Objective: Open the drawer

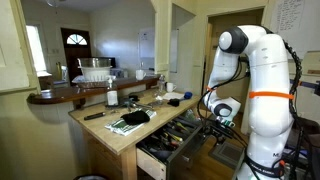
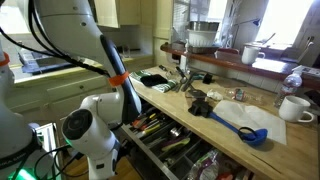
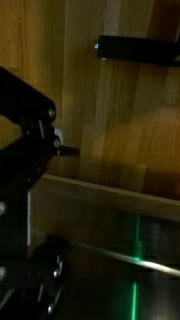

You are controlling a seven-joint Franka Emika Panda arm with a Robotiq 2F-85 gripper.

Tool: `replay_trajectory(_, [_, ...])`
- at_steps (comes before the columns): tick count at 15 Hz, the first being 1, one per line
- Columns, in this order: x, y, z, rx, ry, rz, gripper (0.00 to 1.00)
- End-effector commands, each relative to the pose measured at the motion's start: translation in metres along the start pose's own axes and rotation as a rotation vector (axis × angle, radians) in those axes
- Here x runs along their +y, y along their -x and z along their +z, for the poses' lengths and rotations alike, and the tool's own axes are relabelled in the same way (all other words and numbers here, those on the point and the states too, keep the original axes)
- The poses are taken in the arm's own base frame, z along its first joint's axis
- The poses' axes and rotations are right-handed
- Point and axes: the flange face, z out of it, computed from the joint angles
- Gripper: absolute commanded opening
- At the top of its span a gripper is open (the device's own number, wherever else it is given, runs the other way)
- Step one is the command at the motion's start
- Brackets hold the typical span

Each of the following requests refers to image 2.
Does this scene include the white plastic colander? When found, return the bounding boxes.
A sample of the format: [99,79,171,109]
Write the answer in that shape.
[185,28,218,48]

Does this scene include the red handled tool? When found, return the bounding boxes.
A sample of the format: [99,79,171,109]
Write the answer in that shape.
[131,114,150,130]

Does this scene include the small black object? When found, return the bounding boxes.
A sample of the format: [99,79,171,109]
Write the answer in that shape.
[202,72,215,85]

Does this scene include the capped clear water bottle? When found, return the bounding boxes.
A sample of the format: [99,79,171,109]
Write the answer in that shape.
[273,70,304,108]

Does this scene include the white paper sheet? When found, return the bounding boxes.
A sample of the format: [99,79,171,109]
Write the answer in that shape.
[212,99,288,146]

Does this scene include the steel measuring cup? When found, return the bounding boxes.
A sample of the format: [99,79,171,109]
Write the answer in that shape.
[167,125,184,139]

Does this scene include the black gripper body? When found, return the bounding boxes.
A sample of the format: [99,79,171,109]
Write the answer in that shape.
[113,139,131,159]

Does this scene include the steel front cutlery drawer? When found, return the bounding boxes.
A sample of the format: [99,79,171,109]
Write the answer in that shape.
[118,99,258,180]

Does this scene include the black plastic block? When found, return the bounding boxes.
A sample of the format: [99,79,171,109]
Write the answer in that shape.
[187,98,215,119]

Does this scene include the empty clear plastic bottle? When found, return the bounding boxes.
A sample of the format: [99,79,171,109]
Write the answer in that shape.
[223,86,266,104]

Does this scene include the cream kitchen base cabinet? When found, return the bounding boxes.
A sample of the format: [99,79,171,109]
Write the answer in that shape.
[6,54,155,134]

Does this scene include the cream wall cabinet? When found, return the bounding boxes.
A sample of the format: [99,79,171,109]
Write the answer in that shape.
[93,0,142,29]

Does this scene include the crumpled white paper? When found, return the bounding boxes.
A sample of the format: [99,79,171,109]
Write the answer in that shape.
[206,88,224,102]

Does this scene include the green handled utensil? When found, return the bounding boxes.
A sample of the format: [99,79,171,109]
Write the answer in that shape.
[160,136,192,153]

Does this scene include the black handled knife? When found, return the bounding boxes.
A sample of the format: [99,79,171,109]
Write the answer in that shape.
[158,64,172,75]

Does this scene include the white ceramic mug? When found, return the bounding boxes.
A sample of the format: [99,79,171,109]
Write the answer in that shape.
[278,95,315,123]
[241,45,267,66]

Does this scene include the blue desk lamp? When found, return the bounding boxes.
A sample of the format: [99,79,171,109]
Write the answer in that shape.
[231,17,263,49]

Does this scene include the clear drinking glass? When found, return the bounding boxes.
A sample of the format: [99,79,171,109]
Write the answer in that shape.
[120,44,132,59]

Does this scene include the blue plastic ladle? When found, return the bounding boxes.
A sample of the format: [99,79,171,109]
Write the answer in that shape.
[208,111,269,148]

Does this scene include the teal handled scissors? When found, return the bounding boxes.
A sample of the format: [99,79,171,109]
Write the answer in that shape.
[180,70,205,93]

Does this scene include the wooden butcher block table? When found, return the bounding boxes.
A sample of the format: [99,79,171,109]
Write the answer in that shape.
[128,64,320,180]

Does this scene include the black hanging cable loop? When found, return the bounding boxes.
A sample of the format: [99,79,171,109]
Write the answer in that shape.
[32,144,92,180]

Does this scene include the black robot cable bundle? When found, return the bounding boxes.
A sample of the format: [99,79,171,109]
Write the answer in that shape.
[0,0,111,78]

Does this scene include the clear dish soap bottle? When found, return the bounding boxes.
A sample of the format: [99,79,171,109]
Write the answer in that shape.
[18,48,34,65]

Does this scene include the orange velcro strap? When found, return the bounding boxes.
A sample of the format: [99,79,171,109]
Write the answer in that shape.
[107,70,131,88]
[0,52,11,67]

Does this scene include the green white striped towel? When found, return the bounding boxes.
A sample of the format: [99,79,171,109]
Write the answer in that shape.
[129,69,179,94]

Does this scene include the aluminium robot stand frame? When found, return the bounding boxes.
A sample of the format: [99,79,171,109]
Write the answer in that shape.
[34,122,62,180]

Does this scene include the cream cabinet drawer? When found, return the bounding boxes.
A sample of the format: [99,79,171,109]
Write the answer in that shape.
[46,75,109,101]
[49,91,98,113]

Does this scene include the blue dish tray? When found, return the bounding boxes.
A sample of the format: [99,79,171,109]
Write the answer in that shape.
[19,49,73,75]

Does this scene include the white printed carton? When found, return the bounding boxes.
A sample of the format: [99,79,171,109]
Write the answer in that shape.
[291,64,320,79]

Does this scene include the clear serving tray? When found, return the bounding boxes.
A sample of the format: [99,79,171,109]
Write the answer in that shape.
[171,40,223,55]

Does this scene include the black cloth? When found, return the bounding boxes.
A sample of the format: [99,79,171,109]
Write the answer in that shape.
[139,73,169,88]

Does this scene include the dark red dish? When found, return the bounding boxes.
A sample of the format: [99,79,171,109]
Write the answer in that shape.
[214,47,241,61]

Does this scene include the black handled utensil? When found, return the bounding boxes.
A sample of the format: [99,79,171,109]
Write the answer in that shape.
[174,65,188,80]

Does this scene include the dark wood bar counter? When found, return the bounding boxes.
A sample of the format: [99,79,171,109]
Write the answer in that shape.
[159,42,320,91]

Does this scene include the yellow handled utensil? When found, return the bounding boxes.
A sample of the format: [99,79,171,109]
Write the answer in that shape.
[136,122,163,138]

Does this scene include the clear plastic bag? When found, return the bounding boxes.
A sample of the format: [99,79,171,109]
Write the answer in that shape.
[186,148,224,180]

